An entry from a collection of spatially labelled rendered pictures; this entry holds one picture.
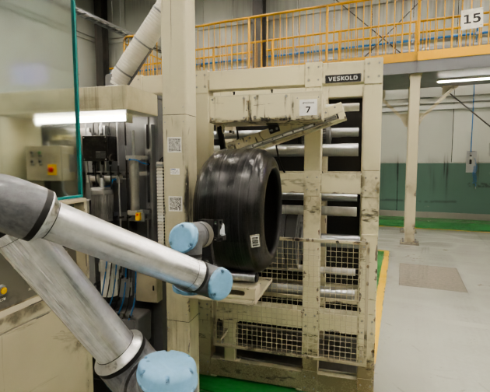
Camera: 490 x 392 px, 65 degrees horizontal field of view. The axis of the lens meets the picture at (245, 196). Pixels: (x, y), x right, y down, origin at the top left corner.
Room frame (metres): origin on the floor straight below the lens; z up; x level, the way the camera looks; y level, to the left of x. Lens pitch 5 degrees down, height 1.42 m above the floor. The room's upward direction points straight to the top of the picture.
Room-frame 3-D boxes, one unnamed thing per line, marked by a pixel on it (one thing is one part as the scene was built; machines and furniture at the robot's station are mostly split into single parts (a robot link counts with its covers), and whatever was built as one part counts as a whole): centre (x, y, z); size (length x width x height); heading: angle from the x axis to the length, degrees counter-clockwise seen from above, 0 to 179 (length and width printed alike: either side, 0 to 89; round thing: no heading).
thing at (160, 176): (1.93, 0.42, 1.19); 0.05 x 0.04 x 0.48; 164
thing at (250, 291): (1.75, 0.11, 0.84); 0.36 x 0.09 x 0.06; 74
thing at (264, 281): (1.89, 0.08, 0.80); 0.37 x 0.36 x 0.02; 164
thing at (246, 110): (2.14, -0.13, 1.71); 0.61 x 0.25 x 0.15; 74
